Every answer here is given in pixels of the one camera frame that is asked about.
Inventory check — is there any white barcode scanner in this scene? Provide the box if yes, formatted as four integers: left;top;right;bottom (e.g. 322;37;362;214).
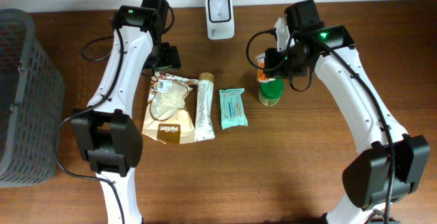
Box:
205;0;235;40

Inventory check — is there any beige grain pouch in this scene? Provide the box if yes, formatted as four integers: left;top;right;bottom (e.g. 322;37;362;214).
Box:
142;72;198;144

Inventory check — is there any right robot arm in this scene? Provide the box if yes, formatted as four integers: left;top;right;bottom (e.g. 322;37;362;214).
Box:
263;0;430;223

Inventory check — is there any white tube gold cap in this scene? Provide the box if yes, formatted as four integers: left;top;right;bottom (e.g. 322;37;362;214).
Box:
195;72;215;142

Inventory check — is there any green lid jar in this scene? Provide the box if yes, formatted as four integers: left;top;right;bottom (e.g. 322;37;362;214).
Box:
259;79;284;107

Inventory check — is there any orange white snack packet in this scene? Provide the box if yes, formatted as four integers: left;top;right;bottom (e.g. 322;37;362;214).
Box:
255;53;275;83

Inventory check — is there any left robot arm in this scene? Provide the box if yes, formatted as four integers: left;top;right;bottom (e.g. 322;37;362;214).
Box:
71;0;181;223

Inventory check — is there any grey perforated plastic basket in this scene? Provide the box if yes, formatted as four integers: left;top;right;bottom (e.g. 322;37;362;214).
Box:
1;9;66;188

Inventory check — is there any teal wipes packet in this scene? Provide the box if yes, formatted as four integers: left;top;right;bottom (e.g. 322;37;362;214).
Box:
219;88;249;130

